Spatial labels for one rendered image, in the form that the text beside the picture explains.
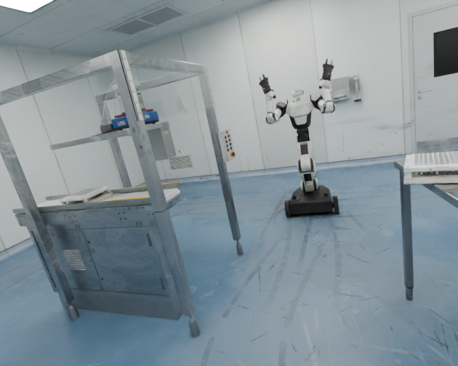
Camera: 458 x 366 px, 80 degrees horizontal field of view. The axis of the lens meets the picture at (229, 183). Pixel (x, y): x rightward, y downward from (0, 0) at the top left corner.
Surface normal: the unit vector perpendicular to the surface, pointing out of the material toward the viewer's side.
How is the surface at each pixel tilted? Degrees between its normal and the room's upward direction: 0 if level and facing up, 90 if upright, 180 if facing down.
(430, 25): 90
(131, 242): 90
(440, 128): 90
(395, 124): 90
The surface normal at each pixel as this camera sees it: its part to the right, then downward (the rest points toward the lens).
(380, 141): -0.36, 0.31
